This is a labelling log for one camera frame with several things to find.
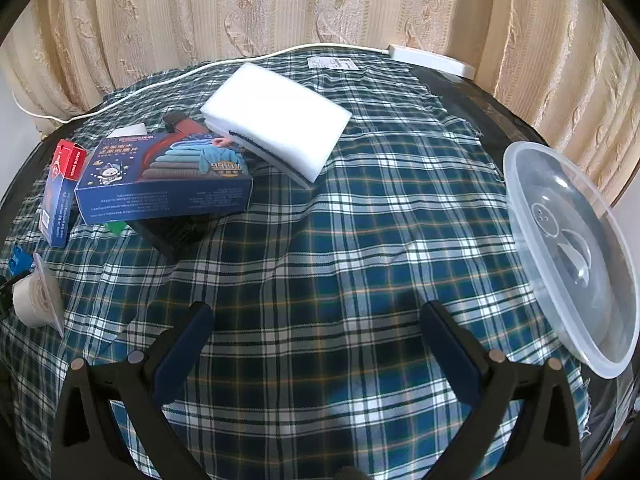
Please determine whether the beige patterned curtain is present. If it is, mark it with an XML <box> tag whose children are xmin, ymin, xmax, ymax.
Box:
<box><xmin>0</xmin><ymin>0</ymin><xmax>640</xmax><ymax>206</ymax></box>

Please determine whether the black case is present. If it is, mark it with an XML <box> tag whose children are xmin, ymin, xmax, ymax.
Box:
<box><xmin>127</xmin><ymin>210</ymin><xmax>226</xmax><ymax>261</ymax></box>

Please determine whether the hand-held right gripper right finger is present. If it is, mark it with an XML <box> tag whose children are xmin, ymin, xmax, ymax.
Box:
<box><xmin>419</xmin><ymin>301</ymin><xmax>583</xmax><ymax>480</ymax></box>

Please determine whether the red and blue card box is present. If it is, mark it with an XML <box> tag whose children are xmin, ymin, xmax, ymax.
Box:
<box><xmin>39</xmin><ymin>139</ymin><xmax>88</xmax><ymax>248</ymax></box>

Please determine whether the plain white foam sponge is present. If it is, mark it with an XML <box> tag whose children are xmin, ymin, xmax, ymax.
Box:
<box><xmin>200</xmin><ymin>63</ymin><xmax>352</xmax><ymax>184</ymax></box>

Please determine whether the red and black tube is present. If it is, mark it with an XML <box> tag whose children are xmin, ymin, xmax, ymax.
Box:
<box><xmin>162</xmin><ymin>112</ymin><xmax>211</xmax><ymax>136</ymax></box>

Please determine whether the white thread spool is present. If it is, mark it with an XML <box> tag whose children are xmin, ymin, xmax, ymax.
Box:
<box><xmin>12</xmin><ymin>252</ymin><xmax>66</xmax><ymax>338</ymax></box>

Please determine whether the white power strip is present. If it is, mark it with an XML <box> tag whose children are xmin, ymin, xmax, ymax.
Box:
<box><xmin>387</xmin><ymin>44</ymin><xmax>476</xmax><ymax>80</ymax></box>

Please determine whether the large blue printed box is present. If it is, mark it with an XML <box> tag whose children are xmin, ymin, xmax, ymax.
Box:
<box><xmin>75</xmin><ymin>132</ymin><xmax>254</xmax><ymax>226</ymax></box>

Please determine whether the white power cable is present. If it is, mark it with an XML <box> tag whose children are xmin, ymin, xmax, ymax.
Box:
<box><xmin>12</xmin><ymin>42</ymin><xmax>391</xmax><ymax>126</ymax></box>

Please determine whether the blue toy block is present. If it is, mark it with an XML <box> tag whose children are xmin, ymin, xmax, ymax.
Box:
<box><xmin>6</xmin><ymin>245</ymin><xmax>31</xmax><ymax>277</ymax></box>

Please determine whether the white paper card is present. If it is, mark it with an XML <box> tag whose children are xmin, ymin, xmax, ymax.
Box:
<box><xmin>107</xmin><ymin>122</ymin><xmax>148</xmax><ymax>139</ymax></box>

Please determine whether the clear plastic bowl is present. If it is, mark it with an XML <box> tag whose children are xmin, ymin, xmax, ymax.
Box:
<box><xmin>502</xmin><ymin>141</ymin><xmax>640</xmax><ymax>380</ymax></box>

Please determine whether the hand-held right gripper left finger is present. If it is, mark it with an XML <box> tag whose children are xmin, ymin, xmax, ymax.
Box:
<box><xmin>52</xmin><ymin>301</ymin><xmax>216</xmax><ymax>480</ymax></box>

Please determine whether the white cloth label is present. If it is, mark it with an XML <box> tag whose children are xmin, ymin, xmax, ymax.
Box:
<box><xmin>307</xmin><ymin>56</ymin><xmax>357</xmax><ymax>70</ymax></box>

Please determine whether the blue green plaid cloth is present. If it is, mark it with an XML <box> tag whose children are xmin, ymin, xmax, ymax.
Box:
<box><xmin>0</xmin><ymin>52</ymin><xmax>591</xmax><ymax>480</ymax></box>

